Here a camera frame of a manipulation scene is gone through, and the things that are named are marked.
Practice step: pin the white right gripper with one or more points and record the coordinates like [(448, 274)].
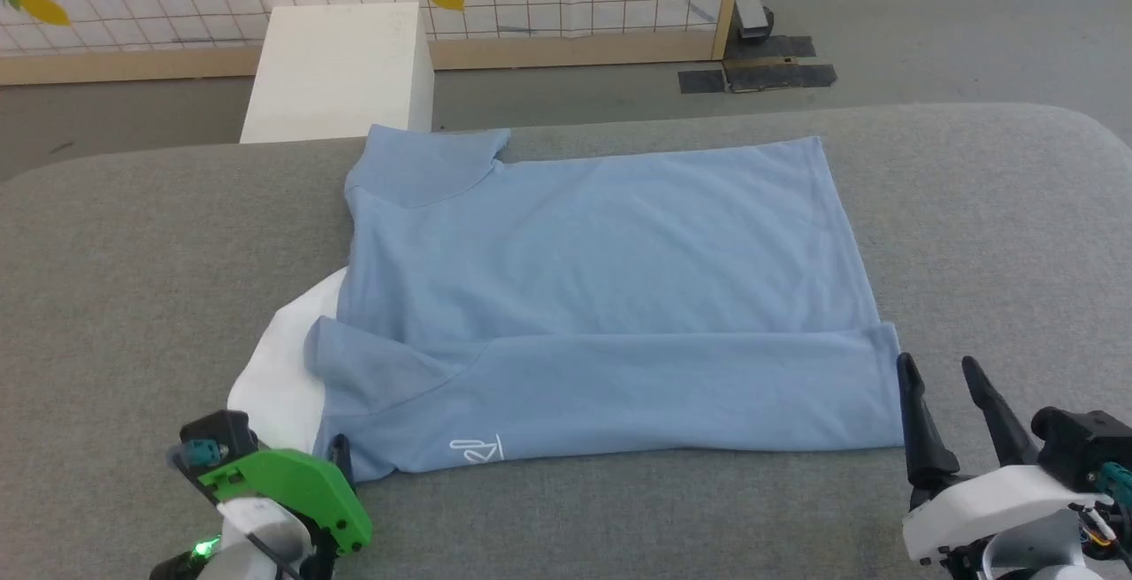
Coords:
[(990, 500)]

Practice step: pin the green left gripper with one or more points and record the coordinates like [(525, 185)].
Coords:
[(296, 487)]

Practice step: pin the light blue t-shirt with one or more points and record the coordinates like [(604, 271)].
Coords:
[(601, 297)]

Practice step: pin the white cloth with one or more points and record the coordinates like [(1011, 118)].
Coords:
[(283, 368)]

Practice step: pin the grey fabric sofa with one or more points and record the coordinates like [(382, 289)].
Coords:
[(133, 297)]

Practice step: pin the white rectangular box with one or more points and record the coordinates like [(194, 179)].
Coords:
[(336, 67)]

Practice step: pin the black floor tape patch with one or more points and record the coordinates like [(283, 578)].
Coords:
[(761, 78), (769, 48)]

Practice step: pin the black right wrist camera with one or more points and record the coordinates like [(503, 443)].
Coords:
[(1083, 443)]

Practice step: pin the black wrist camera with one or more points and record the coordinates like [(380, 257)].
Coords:
[(1083, 443), (217, 432)]

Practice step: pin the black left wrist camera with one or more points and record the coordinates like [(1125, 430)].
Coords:
[(217, 432)]

